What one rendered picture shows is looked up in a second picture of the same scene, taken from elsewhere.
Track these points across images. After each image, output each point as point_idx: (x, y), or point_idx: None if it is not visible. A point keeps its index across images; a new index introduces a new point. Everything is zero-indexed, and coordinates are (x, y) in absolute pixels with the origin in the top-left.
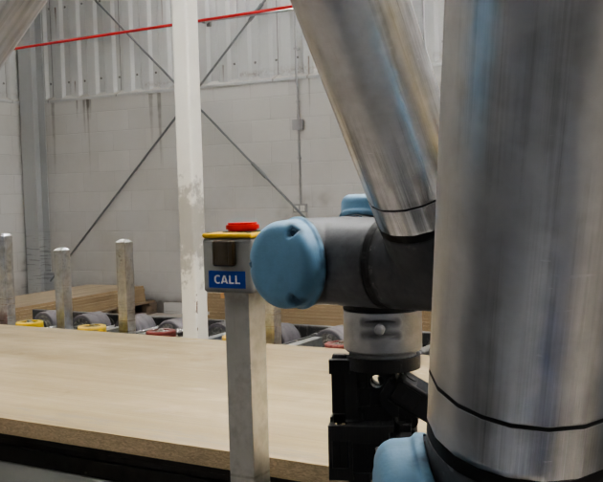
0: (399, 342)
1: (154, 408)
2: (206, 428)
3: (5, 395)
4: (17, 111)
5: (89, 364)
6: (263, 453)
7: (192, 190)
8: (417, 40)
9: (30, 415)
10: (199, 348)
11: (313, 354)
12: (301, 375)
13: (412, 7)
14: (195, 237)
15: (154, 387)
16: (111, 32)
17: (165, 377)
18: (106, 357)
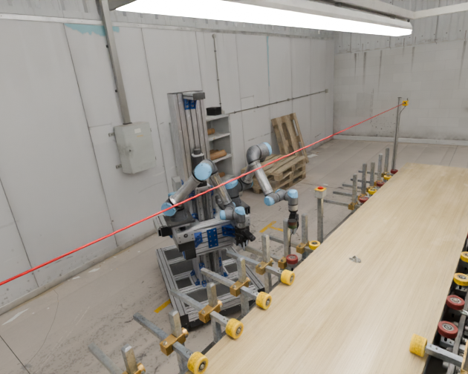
0: (288, 208)
1: (374, 214)
2: (359, 220)
3: (382, 200)
4: None
5: (420, 204)
6: (319, 220)
7: None
8: (258, 179)
9: (365, 205)
10: (453, 214)
11: (452, 230)
12: (417, 228)
13: (258, 176)
14: None
15: (394, 213)
16: None
17: (407, 213)
18: (431, 205)
